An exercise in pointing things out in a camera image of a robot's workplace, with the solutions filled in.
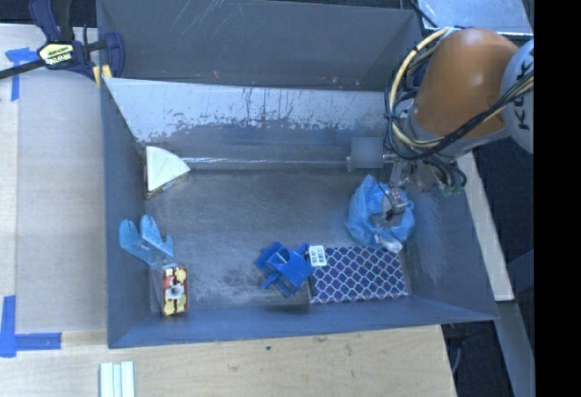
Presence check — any crumpled blue plastic bag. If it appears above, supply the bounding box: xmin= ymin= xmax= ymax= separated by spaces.
xmin=345 ymin=174 xmax=416 ymax=247

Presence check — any small white crumpled piece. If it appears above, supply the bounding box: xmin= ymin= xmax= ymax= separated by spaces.
xmin=379 ymin=237 xmax=405 ymax=255

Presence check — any blue plastic toy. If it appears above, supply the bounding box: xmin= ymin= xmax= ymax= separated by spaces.
xmin=253 ymin=241 xmax=316 ymax=299

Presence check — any grey metal bin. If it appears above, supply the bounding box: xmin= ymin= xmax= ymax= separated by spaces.
xmin=94 ymin=0 xmax=501 ymax=350

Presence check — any red and yellow toy packet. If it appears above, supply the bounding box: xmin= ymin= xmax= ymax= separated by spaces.
xmin=150 ymin=262 xmax=190 ymax=318

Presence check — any white wedge block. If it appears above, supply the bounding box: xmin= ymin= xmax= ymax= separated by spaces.
xmin=144 ymin=145 xmax=192 ymax=200

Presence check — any clear blue plastic wrench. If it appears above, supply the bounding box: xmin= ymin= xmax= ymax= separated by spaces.
xmin=118 ymin=213 xmax=175 ymax=271

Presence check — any pale wood flat board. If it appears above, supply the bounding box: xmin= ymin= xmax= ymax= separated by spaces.
xmin=15 ymin=67 xmax=111 ymax=336

